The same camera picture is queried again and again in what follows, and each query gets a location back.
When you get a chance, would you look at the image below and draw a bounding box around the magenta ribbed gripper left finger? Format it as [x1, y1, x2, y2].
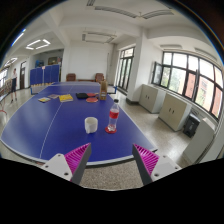
[42, 143, 91, 185]

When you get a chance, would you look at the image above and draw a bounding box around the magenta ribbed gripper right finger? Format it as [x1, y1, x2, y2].
[132, 144, 181, 185]

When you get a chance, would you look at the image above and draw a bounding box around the clear water bottle red label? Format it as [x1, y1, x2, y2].
[107, 99, 119, 132]

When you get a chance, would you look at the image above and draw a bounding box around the white cup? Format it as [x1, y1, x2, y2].
[84, 117, 98, 134]

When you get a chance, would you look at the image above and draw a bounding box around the blue ping pong table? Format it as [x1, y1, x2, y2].
[0, 82, 155, 166]

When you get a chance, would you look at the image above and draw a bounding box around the red round coaster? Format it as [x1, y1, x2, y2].
[105, 127, 117, 134]

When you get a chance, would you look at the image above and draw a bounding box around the beige cabinet near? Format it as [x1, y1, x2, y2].
[159, 94, 191, 131]

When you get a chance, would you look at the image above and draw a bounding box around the beige cabinet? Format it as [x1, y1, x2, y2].
[159, 94, 191, 131]
[139, 84, 166, 114]

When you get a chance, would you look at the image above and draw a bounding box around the white cabinet right foreground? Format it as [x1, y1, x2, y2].
[183, 118, 216, 164]

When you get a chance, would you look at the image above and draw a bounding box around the black trash bin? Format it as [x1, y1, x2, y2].
[183, 113, 200, 137]

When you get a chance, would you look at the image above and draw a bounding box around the red ping pong paddle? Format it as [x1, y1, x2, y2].
[86, 97, 98, 103]

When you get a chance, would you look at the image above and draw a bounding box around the beige cabinet far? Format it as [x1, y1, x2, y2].
[139, 84, 166, 114]

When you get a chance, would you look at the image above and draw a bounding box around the black pouch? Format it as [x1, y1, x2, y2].
[76, 93, 88, 99]

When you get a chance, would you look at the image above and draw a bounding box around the grey flat book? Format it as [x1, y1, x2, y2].
[48, 94, 59, 99]

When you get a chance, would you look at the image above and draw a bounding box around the small yellow blue book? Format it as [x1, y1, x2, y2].
[38, 97, 50, 103]

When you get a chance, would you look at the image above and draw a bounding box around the brown armchair left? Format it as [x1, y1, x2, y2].
[66, 73, 76, 82]

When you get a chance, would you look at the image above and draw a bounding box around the brown armchair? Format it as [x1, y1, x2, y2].
[95, 73, 104, 83]
[66, 73, 76, 82]

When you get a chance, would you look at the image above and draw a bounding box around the brown armchair right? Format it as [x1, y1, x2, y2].
[95, 73, 104, 83]

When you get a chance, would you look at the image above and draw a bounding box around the blue folded partition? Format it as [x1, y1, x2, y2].
[30, 64, 60, 85]

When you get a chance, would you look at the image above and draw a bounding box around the person in white shirt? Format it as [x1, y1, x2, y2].
[11, 68, 17, 103]

